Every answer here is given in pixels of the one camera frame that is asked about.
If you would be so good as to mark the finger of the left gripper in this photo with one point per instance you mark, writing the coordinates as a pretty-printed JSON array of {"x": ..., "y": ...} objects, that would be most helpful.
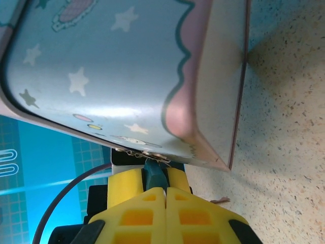
[
  {"x": 179, "y": 179},
  {"x": 124, "y": 186}
]

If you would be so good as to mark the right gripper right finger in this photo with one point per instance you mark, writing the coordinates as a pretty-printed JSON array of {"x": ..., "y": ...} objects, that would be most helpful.
[{"x": 172, "y": 223}]

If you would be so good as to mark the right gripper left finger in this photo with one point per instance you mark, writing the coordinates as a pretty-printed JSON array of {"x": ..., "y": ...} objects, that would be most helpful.
[{"x": 157, "y": 223}]

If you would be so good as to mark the small blue padlock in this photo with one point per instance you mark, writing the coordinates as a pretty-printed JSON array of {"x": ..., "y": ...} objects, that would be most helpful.
[{"x": 152, "y": 175}]

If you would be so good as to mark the light blue cartoon tin box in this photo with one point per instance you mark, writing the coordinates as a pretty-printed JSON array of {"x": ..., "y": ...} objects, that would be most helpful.
[{"x": 101, "y": 63}]

